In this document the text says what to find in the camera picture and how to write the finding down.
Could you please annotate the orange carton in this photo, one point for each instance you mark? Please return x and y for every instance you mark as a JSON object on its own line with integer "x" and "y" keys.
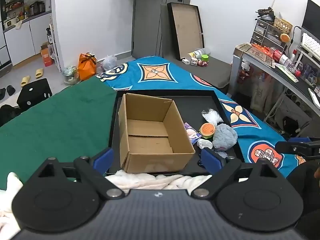
{"x": 46, "y": 56}

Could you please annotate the clear plastic wrapped bundle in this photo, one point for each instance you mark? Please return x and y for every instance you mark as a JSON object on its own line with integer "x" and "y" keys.
{"x": 212, "y": 116}

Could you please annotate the grey plush paw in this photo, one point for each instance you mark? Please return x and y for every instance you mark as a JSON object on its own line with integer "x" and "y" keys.
{"x": 225, "y": 136}

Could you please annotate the yellow slipper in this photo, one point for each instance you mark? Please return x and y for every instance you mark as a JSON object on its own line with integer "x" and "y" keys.
{"x": 25, "y": 81}
{"x": 39, "y": 73}

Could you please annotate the red and white toy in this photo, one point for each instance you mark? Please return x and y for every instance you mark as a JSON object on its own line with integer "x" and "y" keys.
{"x": 203, "y": 62}

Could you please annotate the black shallow tray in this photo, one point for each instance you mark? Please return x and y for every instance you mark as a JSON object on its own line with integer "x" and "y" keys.
{"x": 190, "y": 100}

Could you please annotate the small green container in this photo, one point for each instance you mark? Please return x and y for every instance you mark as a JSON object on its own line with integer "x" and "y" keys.
{"x": 205, "y": 57}

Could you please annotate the beige bag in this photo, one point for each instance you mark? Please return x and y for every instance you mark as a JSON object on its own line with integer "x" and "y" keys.
{"x": 262, "y": 95}

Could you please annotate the white charger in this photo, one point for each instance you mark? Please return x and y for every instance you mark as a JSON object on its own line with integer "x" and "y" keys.
{"x": 186, "y": 61}

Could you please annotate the black bag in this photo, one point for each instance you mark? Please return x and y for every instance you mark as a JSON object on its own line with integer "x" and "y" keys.
{"x": 8, "y": 115}

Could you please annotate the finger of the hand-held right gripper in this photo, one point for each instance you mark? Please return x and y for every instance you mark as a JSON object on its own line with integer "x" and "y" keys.
{"x": 300, "y": 139}
{"x": 292, "y": 148}

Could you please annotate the wicker basket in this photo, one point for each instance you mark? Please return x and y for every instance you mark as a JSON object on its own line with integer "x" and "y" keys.
{"x": 283, "y": 25}

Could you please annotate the grey drawer organizer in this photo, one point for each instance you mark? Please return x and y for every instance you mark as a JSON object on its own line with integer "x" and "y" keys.
{"x": 267, "y": 33}

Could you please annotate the black monitor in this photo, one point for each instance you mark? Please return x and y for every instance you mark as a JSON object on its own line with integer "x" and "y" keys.
{"x": 312, "y": 17}

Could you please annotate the brown cardboard box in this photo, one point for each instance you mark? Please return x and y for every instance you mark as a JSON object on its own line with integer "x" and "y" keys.
{"x": 150, "y": 135}

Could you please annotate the black framed tray with brown base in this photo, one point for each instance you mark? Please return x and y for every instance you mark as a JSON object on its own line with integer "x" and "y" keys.
{"x": 187, "y": 27}

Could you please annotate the white phone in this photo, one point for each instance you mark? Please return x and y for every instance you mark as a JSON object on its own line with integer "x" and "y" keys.
{"x": 315, "y": 95}

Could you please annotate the grey desk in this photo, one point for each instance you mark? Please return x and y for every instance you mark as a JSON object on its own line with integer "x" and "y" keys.
{"x": 287, "y": 80}

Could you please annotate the black dice stool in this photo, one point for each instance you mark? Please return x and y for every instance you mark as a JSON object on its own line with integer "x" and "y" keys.
{"x": 35, "y": 93}

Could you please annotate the white fluffy blanket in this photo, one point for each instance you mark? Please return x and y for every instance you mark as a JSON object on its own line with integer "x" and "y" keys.
{"x": 150, "y": 181}

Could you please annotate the blue printed blanket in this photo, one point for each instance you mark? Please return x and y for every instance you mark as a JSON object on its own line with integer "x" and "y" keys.
{"x": 175, "y": 75}

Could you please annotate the green cloth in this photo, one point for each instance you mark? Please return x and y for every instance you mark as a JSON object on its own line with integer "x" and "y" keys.
{"x": 62, "y": 120}

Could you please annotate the orange bag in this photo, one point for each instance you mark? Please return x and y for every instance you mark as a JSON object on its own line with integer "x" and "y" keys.
{"x": 87, "y": 66}

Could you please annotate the burger plush toy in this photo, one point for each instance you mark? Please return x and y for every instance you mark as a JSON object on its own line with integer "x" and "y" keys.
{"x": 207, "y": 130}

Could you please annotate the purple printed packet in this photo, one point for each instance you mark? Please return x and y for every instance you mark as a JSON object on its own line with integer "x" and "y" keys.
{"x": 192, "y": 132}

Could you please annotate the white soft toy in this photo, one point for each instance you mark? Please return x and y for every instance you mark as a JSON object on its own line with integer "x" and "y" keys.
{"x": 205, "y": 143}

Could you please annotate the small orange bun toy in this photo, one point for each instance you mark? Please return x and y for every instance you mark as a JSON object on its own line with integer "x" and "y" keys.
{"x": 285, "y": 37}

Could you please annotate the white keyboard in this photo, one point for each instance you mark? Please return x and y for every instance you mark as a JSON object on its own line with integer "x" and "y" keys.
{"x": 311, "y": 43}

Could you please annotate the red label bottle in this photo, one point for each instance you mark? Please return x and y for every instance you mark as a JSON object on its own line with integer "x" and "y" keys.
{"x": 281, "y": 57}

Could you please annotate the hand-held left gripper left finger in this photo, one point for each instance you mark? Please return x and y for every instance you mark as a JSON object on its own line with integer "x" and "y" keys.
{"x": 103, "y": 158}

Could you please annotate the clear plastic bag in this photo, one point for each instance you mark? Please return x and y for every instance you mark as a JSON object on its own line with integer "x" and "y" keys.
{"x": 109, "y": 62}

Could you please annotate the grey door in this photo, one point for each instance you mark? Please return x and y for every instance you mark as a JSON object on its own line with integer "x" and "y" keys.
{"x": 150, "y": 17}

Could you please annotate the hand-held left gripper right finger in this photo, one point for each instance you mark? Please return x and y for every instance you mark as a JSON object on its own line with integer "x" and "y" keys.
{"x": 210, "y": 160}

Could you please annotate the white kitchen cabinet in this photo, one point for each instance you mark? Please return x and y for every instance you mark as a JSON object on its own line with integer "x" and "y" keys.
{"x": 22, "y": 40}

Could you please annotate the small toy box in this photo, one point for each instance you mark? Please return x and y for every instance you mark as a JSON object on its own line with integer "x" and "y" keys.
{"x": 194, "y": 61}

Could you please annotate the grey mattress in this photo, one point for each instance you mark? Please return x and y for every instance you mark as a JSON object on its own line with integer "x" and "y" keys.
{"x": 212, "y": 72}

